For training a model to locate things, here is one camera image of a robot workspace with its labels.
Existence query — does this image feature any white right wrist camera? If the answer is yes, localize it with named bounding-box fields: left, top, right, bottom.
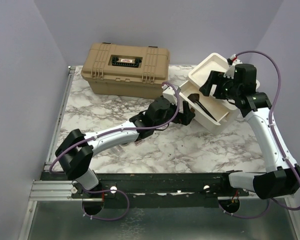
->
left=223, top=54, right=242, bottom=79

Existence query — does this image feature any white pull-out drawer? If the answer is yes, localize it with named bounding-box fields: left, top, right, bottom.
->
left=180, top=81, right=231, bottom=127

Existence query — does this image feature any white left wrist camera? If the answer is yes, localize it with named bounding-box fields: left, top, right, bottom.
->
left=161, top=82, right=181, bottom=105

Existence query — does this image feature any neutral eyeshadow palette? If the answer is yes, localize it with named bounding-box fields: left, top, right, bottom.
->
left=134, top=140, right=143, bottom=146

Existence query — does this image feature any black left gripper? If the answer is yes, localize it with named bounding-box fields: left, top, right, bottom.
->
left=154, top=97, right=195, bottom=130

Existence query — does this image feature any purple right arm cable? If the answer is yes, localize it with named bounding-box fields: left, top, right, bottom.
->
left=234, top=50, right=300, bottom=211

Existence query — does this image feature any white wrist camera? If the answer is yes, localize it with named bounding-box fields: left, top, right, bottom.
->
left=161, top=82, right=181, bottom=105
left=223, top=54, right=242, bottom=79

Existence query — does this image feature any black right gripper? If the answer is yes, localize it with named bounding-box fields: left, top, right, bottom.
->
left=199, top=69, right=241, bottom=100

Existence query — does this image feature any black case carry handle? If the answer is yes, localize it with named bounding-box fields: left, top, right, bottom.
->
left=111, top=56, right=142, bottom=68

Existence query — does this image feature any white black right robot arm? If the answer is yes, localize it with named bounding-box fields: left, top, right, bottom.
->
left=199, top=63, right=300, bottom=200

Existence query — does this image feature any white drawer organizer box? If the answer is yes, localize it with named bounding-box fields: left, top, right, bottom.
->
left=187, top=51, right=261, bottom=135

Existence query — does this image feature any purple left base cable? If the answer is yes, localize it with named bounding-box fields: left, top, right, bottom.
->
left=81, top=187, right=131, bottom=221

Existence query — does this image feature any aluminium table edge rail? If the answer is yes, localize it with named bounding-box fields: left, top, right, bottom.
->
left=43, top=66, right=76, bottom=172

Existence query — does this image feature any black fluffy powder brush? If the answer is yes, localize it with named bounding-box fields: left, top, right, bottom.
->
left=187, top=93, right=218, bottom=122

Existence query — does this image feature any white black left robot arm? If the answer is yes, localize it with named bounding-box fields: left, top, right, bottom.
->
left=55, top=96, right=195, bottom=198

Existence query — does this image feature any tan plastic tool case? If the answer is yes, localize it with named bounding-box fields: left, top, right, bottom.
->
left=81, top=42, right=170, bottom=99

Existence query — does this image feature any black front mounting rail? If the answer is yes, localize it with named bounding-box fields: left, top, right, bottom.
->
left=39, top=170, right=268, bottom=209

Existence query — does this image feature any clear plastic tube case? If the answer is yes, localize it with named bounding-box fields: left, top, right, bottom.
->
left=111, top=145, right=123, bottom=155

